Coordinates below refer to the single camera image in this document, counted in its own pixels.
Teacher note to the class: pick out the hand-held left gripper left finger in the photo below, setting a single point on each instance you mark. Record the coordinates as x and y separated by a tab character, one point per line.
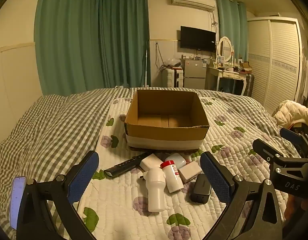
83	177

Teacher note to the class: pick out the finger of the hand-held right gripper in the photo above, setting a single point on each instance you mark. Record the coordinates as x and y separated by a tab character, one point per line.
265	148
292	136

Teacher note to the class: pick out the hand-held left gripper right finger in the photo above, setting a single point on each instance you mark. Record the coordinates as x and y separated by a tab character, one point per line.
215	180

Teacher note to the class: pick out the black rectangular box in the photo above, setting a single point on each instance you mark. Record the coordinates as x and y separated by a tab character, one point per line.
200	190

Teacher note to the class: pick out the white rectangular box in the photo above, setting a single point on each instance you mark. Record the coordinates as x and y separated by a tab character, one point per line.
191	171

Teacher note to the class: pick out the black remote control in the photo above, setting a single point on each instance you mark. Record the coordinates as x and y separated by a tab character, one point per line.
121	167

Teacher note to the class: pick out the white bottle with red cap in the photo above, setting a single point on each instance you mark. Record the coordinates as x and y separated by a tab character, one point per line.
174	180

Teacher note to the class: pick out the white rounded case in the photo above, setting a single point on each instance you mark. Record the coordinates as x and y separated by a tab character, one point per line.
177	158

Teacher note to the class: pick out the plain white plastic bottle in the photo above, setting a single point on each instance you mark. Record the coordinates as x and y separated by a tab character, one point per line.
156	195

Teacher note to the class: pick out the brown cardboard box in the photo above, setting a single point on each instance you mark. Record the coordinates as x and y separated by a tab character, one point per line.
166	135

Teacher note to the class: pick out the white charger block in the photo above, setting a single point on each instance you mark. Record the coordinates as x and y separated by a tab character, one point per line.
150	162

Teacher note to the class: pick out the white puffer jacket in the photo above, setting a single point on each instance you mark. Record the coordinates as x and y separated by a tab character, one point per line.
294	112

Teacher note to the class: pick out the white floral quilted mat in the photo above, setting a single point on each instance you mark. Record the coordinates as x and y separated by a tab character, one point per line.
118	205

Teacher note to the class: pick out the hanging white clothes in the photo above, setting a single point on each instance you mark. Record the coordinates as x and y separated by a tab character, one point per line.
306	77

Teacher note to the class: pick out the dark grey suitcase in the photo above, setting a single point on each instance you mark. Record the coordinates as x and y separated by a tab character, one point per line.
250	85

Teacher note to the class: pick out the smartphone with lit screen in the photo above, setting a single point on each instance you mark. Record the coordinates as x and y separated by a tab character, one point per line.
17	197

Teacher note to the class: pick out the white louvred wardrobe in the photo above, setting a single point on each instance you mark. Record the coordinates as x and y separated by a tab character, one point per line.
276	62

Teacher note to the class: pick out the white vanity table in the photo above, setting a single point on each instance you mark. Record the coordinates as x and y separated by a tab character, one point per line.
226	74

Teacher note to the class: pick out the silver small fridge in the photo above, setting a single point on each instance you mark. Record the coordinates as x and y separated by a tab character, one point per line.
194	73

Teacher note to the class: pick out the oval vanity mirror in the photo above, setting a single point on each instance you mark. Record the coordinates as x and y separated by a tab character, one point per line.
225	48

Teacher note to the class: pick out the white suitcase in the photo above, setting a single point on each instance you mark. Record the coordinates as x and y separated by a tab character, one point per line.
172	78

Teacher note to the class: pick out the green curtain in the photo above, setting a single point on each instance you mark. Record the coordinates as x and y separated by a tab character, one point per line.
66	42
124	37
231	27

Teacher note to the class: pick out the white pole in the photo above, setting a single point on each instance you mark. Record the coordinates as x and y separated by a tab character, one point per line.
146	65

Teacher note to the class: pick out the white air conditioner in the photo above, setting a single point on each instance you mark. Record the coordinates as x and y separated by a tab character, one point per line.
192	0

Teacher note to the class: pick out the black wall television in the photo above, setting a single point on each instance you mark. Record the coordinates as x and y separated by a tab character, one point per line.
197	38

